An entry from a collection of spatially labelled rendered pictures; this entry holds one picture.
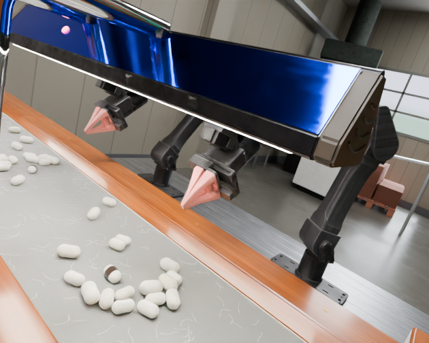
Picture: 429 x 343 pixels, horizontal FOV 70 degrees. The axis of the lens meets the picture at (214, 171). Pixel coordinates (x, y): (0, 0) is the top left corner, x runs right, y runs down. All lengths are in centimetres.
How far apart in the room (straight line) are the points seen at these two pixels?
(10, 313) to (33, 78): 251
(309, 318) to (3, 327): 42
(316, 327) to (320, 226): 28
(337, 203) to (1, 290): 65
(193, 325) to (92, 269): 18
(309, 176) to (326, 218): 380
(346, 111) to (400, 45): 654
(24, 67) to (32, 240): 230
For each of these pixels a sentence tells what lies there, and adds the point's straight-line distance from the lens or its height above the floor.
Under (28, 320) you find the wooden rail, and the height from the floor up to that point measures 77.
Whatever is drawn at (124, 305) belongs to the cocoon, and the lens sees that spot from 48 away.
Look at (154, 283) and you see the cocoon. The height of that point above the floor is 76.
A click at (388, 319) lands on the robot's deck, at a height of 67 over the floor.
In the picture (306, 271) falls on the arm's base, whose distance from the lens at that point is 84.
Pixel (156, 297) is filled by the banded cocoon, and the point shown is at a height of 76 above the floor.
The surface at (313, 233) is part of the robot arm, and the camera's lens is 79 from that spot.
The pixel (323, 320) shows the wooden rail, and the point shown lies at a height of 77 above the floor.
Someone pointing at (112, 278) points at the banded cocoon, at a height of 75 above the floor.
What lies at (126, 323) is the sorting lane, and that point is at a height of 74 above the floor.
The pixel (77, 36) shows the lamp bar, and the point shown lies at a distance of 48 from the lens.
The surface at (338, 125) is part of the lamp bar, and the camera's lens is 22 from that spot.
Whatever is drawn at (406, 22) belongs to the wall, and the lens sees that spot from 687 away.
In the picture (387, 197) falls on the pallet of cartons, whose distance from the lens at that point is 528.
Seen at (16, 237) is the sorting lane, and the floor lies 74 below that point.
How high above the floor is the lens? 107
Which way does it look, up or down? 15 degrees down
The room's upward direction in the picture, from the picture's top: 17 degrees clockwise
